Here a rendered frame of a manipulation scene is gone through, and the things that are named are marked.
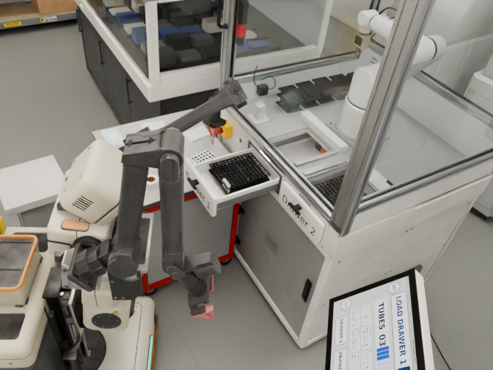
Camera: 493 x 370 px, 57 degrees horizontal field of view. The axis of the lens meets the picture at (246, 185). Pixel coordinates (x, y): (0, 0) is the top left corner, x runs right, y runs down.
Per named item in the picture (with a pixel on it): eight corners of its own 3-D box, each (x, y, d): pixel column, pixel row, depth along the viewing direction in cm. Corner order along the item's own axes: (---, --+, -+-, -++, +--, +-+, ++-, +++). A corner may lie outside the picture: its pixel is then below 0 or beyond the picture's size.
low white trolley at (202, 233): (143, 305, 250) (133, 208, 199) (107, 228, 287) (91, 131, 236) (234, 267, 275) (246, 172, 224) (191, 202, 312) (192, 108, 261)
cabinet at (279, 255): (299, 359, 235) (334, 263, 181) (210, 226, 297) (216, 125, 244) (425, 290, 276) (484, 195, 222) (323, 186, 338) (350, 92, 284)
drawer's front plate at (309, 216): (316, 244, 186) (322, 226, 179) (278, 199, 204) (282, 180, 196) (320, 242, 187) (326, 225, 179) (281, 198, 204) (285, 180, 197)
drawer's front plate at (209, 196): (212, 217, 191) (213, 199, 184) (183, 176, 209) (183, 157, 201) (216, 216, 192) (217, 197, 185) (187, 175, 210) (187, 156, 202)
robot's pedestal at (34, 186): (40, 312, 241) (3, 213, 190) (26, 271, 258) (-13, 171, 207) (96, 288, 255) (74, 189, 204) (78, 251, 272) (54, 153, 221)
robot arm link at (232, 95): (237, 73, 149) (252, 100, 151) (235, 76, 162) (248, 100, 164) (119, 142, 149) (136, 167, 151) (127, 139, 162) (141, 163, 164)
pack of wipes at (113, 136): (128, 149, 228) (127, 142, 225) (108, 153, 224) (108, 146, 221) (118, 133, 238) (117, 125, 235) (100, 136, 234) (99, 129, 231)
